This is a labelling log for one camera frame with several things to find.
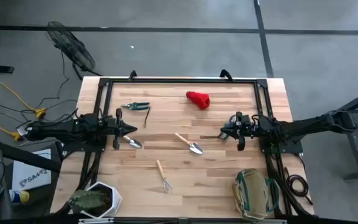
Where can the silver aluminium bracket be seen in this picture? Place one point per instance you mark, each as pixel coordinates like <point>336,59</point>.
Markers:
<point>95,221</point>

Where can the cactus in white pot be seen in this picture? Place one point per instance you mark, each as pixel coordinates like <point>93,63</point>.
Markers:
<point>110,199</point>

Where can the dark grey desk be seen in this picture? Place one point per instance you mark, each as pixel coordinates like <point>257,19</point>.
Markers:
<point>17,154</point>

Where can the thin dark garden tool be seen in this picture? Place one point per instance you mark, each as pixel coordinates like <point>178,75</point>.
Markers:
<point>146,119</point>

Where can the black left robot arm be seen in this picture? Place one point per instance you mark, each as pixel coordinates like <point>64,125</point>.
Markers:
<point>57,130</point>

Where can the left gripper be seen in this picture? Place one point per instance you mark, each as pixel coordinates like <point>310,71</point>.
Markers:
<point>117,118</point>

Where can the white printed box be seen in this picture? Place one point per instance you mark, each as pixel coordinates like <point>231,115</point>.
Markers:
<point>33,168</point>

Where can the red gardening gloves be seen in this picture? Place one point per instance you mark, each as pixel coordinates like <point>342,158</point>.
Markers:
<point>199,100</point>

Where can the black aluminium table frame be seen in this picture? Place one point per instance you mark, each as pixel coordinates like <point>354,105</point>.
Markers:
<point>182,80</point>

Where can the blue yellow bottle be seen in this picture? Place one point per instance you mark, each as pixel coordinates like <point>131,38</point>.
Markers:
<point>23,196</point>

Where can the black floor fan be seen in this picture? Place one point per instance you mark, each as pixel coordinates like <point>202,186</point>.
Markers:
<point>73,49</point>

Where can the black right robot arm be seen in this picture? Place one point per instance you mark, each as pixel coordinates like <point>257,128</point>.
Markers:
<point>306,126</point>

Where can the black table clamp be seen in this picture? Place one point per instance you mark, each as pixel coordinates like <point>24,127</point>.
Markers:
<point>227,74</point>
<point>132,74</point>

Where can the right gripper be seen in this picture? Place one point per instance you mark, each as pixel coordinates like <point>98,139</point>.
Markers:
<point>240,143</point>

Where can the beige green gardening bag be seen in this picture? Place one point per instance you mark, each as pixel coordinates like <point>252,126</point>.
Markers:
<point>253,194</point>

